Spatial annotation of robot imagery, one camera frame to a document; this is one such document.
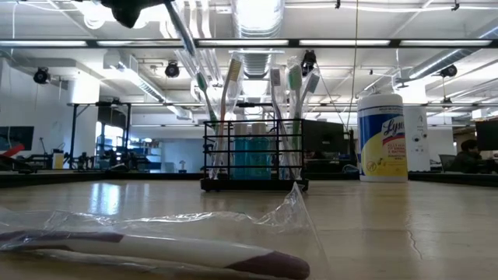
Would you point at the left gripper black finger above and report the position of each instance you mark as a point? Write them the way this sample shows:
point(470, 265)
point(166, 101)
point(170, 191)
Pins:
point(126, 20)
point(136, 5)

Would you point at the orange white toothbrush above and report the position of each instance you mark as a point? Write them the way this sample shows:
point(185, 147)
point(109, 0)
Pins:
point(234, 70)

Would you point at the teal mouthwash bottle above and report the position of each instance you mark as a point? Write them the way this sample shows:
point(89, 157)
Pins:
point(240, 155)
point(260, 155)

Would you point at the purple white toothbrush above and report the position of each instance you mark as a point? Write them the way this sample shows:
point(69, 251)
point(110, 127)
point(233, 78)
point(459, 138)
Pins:
point(175, 249)

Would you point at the white LED light strip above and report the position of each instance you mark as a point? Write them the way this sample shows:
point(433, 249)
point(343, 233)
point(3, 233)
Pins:
point(114, 43)
point(344, 43)
point(243, 43)
point(447, 43)
point(43, 43)

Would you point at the black ceiling spotlight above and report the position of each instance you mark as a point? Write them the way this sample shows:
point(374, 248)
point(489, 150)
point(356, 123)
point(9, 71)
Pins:
point(448, 71)
point(41, 75)
point(172, 69)

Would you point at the small background wipes canister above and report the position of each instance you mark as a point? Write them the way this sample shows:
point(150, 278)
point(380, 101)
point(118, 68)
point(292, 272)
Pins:
point(58, 160)

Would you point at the red bar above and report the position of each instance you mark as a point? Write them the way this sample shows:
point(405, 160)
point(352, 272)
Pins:
point(13, 150)

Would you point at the black equipment cabinet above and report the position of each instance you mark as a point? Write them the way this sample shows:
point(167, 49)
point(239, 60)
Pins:
point(323, 144)

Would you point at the yellow blue wipes canister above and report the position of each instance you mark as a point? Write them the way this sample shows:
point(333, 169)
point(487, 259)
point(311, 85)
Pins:
point(381, 155)

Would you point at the person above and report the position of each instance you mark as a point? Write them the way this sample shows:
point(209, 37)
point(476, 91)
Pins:
point(467, 161)

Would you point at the dark desk monitor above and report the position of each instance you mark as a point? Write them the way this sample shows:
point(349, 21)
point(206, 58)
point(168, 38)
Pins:
point(488, 136)

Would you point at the silver ventilation duct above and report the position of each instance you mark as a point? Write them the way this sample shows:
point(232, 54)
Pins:
point(257, 23)

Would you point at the black background rig frame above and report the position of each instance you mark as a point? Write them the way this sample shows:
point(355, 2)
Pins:
point(73, 132)

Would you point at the dark wall monitor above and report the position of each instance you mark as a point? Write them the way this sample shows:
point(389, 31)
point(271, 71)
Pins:
point(17, 136)

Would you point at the black overhead camera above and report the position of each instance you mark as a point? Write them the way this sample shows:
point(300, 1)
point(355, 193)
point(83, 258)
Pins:
point(307, 62)

